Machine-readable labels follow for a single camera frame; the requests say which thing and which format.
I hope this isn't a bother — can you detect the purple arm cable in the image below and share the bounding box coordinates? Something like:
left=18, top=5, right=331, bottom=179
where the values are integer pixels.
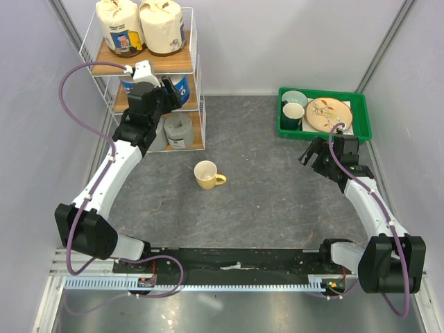
left=328, top=123, right=412, bottom=318
left=58, top=61, right=129, bottom=277

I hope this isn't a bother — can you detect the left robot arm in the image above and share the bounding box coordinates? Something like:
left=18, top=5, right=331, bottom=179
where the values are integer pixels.
left=55, top=76, right=182, bottom=273

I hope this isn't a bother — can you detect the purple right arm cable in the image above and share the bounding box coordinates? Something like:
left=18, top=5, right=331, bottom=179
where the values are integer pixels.
left=328, top=123, right=412, bottom=318

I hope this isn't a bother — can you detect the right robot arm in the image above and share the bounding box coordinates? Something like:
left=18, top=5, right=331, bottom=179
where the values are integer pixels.
left=299, top=135, right=426, bottom=293

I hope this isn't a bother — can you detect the white wire three-tier shelf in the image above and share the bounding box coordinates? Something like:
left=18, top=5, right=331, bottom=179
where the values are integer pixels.
left=79, top=7, right=206, bottom=151

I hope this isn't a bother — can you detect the dark green white cup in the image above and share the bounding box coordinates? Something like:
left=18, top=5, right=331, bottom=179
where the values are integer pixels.
left=281, top=103, right=305, bottom=130

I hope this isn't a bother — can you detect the grey paper roll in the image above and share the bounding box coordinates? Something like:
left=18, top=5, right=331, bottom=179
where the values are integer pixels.
left=148, top=116, right=169, bottom=152
left=164, top=113, right=194, bottom=150

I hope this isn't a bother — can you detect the green plastic tray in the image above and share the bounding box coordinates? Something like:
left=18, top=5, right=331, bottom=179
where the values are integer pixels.
left=276, top=87, right=372, bottom=144

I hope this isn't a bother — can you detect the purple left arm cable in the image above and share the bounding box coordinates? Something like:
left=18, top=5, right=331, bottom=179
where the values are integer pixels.
left=58, top=61, right=129, bottom=277

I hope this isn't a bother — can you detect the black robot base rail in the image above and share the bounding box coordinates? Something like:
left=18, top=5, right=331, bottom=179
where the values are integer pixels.
left=143, top=248, right=357, bottom=284

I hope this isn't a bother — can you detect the grey slotted cable duct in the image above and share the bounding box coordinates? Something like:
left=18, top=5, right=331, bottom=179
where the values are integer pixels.
left=64, top=276, right=325, bottom=292

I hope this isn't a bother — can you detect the light green bowl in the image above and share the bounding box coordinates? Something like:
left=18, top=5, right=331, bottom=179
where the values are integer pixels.
left=281, top=90, right=308, bottom=108

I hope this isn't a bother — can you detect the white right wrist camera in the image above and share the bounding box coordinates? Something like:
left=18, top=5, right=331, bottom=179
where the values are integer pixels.
left=336, top=123, right=354, bottom=135

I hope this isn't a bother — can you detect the beige paper roll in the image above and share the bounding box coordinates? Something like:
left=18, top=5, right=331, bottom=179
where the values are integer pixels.
left=95, top=0, right=146, bottom=58
left=139, top=1, right=186, bottom=56

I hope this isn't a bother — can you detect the white blue paper roll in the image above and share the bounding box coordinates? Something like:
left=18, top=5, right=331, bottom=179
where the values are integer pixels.
left=167, top=74, right=191, bottom=106
left=119, top=76, right=135, bottom=94

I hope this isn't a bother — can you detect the orange floral plate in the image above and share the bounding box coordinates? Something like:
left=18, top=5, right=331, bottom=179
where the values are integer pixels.
left=305, top=96, right=354, bottom=133

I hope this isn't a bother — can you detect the yellow ceramic mug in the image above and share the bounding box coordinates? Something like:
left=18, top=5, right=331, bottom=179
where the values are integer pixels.
left=194, top=160, right=227, bottom=190

